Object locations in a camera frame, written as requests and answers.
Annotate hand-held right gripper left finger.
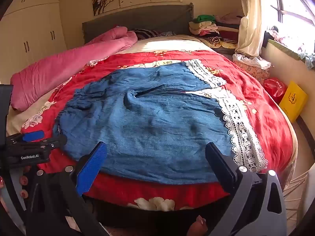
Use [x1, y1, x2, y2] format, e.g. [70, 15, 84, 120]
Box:
[26, 141, 107, 236]

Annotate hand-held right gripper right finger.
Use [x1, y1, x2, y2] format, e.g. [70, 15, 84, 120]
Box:
[205, 142, 287, 236]

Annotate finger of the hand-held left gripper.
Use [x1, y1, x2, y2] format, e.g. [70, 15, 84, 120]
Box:
[7, 130, 45, 145]
[15, 135, 67, 151]

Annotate blue lace-trimmed denim pants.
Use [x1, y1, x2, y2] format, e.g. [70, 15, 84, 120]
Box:
[53, 59, 269, 185]

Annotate person's left hand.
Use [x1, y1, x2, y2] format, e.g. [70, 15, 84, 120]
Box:
[18, 165, 32, 200]

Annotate person's right hand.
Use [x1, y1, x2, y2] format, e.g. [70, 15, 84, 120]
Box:
[191, 215, 207, 235]

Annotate red floral bedspread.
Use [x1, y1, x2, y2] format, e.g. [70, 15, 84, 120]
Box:
[21, 49, 298, 212]

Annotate pink quilt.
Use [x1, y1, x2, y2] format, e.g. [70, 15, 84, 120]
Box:
[10, 27, 138, 111]

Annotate red plastic bag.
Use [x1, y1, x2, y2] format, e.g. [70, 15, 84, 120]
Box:
[264, 77, 288, 104]

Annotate yellow flat box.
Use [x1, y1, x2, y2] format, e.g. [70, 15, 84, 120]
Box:
[279, 81, 309, 123]

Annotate floral fabric box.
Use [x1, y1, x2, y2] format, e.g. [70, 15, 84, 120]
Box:
[240, 61, 271, 79]

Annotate cream wardrobe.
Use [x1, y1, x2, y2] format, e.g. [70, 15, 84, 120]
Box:
[0, 0, 67, 84]

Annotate white crumpled cloth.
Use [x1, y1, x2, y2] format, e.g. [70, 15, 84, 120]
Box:
[233, 53, 271, 70]

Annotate beige bed sheet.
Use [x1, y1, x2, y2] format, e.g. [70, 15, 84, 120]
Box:
[6, 34, 209, 136]

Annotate pile of folded clothes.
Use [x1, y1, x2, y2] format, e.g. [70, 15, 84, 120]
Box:
[189, 14, 243, 50]

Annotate striped pillow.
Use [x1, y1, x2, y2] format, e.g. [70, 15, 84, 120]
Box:
[132, 29, 163, 40]

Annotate clothes on windowsill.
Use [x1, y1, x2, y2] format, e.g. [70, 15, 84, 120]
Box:
[264, 26, 315, 69]

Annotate cream curtain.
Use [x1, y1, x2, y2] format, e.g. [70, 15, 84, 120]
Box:
[235, 0, 265, 57]

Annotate grey padded headboard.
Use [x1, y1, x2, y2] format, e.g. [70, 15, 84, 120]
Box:
[82, 3, 194, 44]

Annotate window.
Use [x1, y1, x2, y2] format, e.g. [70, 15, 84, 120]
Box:
[271, 0, 315, 30]

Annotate white wire rack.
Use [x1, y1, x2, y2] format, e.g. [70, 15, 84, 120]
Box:
[283, 170, 309, 217]

